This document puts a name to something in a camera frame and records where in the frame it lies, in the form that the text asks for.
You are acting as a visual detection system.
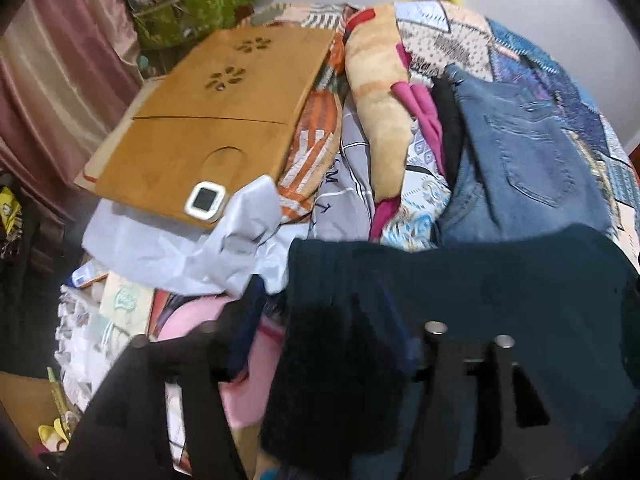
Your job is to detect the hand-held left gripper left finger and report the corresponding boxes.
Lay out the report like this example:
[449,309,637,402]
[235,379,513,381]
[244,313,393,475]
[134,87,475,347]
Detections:
[59,274,268,480]

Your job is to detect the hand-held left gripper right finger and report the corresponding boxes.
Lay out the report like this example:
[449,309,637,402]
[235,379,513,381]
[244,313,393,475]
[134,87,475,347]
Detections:
[400,320,593,480]

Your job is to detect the dark teal pants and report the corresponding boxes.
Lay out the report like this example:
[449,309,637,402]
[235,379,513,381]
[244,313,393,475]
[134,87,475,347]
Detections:
[260,224,640,480]

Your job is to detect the pink cloth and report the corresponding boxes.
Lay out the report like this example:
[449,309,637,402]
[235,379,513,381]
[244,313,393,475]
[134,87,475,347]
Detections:
[154,294,287,428]

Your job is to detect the white plastic bag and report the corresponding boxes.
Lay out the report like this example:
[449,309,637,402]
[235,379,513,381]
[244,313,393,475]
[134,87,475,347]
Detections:
[81,175,297,297]

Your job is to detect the small white square clock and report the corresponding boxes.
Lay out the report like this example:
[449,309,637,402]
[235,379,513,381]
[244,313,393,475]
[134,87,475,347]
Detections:
[184,181,231,225]

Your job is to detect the white lace cloth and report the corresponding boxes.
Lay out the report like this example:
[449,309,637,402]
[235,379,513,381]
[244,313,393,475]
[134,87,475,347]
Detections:
[56,280,151,401]

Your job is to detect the grey printed sheet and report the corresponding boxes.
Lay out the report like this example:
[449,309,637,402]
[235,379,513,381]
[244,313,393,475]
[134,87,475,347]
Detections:
[309,102,382,242]

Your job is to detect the orange striped quilt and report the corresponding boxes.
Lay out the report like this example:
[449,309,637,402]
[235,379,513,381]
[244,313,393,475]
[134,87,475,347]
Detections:
[276,2,352,222]

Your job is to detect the wooden lap desk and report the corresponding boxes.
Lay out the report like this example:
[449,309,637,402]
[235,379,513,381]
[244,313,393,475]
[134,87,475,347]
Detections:
[92,25,337,232]

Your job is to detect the blue jeans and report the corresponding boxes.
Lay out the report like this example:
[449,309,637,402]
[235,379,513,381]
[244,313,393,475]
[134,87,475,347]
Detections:
[434,64,615,247]

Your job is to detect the flat cardboard sheet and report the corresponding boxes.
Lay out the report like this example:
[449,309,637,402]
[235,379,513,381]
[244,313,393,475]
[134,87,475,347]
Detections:
[73,82,153,188]

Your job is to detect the black cloth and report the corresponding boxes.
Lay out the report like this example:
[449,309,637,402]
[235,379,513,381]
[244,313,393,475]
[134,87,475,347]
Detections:
[430,75,467,183]

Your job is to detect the beige fleece blanket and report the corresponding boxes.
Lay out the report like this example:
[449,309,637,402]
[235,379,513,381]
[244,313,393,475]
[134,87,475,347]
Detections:
[344,4,417,207]

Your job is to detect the magenta cloth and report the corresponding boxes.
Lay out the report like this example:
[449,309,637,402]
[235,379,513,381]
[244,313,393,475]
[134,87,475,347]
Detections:
[369,42,447,242]

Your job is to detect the green patterned storage box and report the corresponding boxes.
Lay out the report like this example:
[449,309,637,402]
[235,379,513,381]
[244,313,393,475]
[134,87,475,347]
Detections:
[131,0,257,52]

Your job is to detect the pink striped curtain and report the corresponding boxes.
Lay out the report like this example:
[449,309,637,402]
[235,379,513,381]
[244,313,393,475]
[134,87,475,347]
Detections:
[0,0,147,222]

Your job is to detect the patchwork printed blanket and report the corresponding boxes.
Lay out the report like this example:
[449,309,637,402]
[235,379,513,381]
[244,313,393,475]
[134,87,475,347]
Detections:
[394,0,640,267]

